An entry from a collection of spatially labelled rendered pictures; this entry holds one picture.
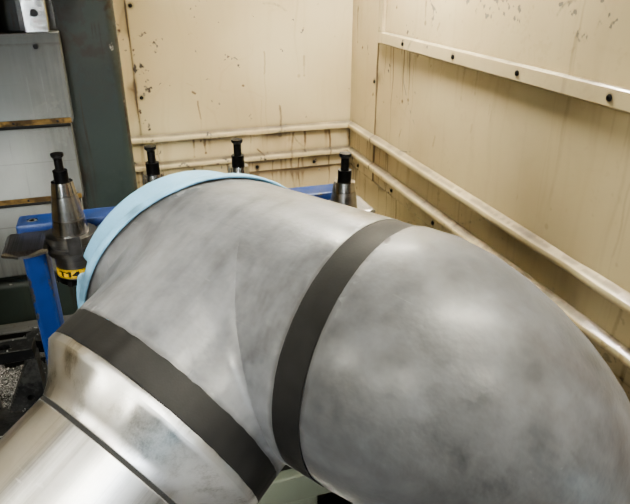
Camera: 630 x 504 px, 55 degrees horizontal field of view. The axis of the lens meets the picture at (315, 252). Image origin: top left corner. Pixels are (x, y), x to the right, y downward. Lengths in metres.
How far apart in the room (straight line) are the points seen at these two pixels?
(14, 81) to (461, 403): 1.24
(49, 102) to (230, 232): 1.13
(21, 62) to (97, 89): 0.15
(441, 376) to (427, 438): 0.02
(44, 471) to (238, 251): 0.11
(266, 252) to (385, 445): 0.09
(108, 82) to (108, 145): 0.14
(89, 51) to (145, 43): 0.38
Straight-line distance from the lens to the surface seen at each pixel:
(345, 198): 0.74
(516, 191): 1.17
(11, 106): 1.38
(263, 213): 0.26
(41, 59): 1.36
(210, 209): 0.27
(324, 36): 1.84
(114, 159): 1.44
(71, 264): 0.83
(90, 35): 1.39
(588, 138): 1.02
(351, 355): 0.21
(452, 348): 0.20
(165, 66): 1.76
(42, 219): 0.88
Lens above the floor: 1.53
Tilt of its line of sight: 25 degrees down
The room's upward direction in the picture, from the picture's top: straight up
